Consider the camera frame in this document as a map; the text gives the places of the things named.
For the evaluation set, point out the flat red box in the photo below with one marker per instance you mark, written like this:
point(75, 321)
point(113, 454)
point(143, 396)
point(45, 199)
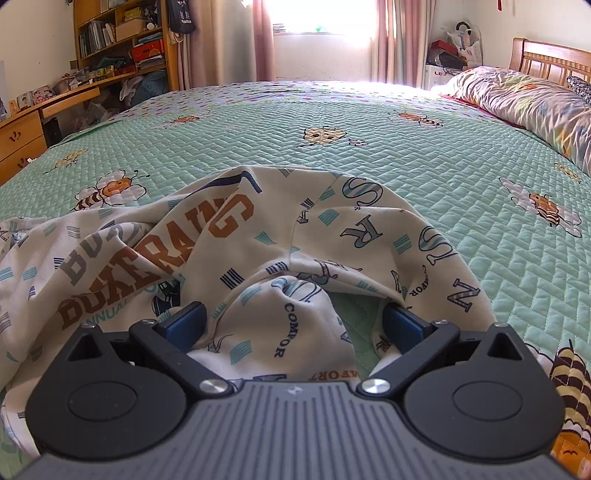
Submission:
point(443, 45)

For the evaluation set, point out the desk photo frames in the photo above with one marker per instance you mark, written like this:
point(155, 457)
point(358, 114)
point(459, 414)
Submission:
point(37, 98)

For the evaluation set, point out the small cardboard box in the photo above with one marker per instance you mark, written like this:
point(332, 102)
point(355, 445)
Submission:
point(131, 30)

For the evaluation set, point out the bright window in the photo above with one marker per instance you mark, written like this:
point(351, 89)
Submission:
point(318, 16)

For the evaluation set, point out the black white patterned pillow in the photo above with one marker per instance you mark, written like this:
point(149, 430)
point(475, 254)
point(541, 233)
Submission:
point(581, 88)

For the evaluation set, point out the black bag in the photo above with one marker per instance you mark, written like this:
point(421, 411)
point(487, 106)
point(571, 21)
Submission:
point(445, 59)

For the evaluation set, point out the white letter-print long-sleeve shirt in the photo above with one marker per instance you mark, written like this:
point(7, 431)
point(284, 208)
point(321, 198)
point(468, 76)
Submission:
point(184, 240)

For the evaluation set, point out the pink striped curtain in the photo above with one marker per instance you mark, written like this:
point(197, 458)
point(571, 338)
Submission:
point(397, 46)
point(221, 46)

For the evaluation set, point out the red orange shelf box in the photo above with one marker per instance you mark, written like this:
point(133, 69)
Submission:
point(147, 50)

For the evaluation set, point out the wooden bookshelf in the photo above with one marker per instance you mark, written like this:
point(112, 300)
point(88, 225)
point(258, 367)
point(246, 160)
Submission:
point(99, 37)

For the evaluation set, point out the white plastic bag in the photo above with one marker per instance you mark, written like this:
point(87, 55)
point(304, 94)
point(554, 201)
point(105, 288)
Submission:
point(468, 46)

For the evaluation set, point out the dark blue hanging bag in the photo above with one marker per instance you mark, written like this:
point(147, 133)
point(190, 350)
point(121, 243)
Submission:
point(181, 16)

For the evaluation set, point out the blue fabric bag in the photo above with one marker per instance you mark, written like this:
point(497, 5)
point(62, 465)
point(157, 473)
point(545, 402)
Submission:
point(152, 87)

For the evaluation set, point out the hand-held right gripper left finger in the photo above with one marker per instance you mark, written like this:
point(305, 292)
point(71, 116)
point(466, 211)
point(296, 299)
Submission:
point(187, 325)

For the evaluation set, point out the wooden slatted headboard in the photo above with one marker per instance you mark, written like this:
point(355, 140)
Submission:
point(549, 57)

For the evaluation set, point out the green quilted bee bedspread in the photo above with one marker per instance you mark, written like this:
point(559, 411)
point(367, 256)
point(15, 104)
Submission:
point(415, 161)

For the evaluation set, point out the white storage box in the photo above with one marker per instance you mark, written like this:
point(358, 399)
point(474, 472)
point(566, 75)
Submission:
point(436, 77)

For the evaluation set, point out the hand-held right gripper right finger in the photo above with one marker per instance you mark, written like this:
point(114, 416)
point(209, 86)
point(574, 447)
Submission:
point(400, 330)

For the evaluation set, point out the wooden desk with drawers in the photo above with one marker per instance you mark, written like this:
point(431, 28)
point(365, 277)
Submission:
point(23, 138)

